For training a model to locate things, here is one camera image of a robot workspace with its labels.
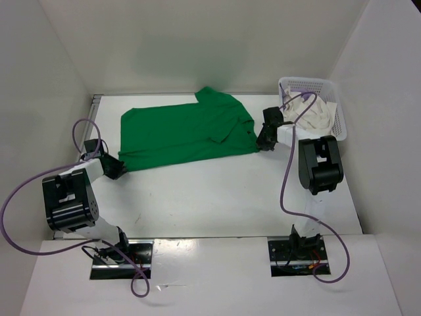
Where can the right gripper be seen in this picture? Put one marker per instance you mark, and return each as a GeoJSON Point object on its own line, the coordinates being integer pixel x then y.
{"type": "Point", "coordinates": [261, 143]}

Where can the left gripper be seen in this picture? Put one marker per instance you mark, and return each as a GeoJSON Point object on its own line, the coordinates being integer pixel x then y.
{"type": "Point", "coordinates": [119, 170]}

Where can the green t-shirt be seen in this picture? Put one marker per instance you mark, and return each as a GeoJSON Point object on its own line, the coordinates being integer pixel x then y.
{"type": "Point", "coordinates": [216, 125]}

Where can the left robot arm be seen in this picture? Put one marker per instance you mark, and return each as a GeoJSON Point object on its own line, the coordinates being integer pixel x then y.
{"type": "Point", "coordinates": [71, 205]}

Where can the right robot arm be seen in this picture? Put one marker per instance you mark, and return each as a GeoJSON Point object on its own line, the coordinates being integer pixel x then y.
{"type": "Point", "coordinates": [319, 166]}

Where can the purple t-shirt in basket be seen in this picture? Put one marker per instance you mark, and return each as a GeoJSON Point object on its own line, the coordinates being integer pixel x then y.
{"type": "Point", "coordinates": [287, 93]}

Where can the white t-shirt in basket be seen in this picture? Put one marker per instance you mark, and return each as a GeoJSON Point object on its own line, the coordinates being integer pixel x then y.
{"type": "Point", "coordinates": [319, 119]}

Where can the white plastic laundry basket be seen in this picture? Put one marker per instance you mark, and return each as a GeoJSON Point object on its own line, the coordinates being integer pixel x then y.
{"type": "Point", "coordinates": [327, 91]}

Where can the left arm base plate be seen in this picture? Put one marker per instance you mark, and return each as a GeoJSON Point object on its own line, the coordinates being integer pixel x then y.
{"type": "Point", "coordinates": [107, 264]}

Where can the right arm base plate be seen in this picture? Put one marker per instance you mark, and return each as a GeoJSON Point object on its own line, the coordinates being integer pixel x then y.
{"type": "Point", "coordinates": [288, 260]}

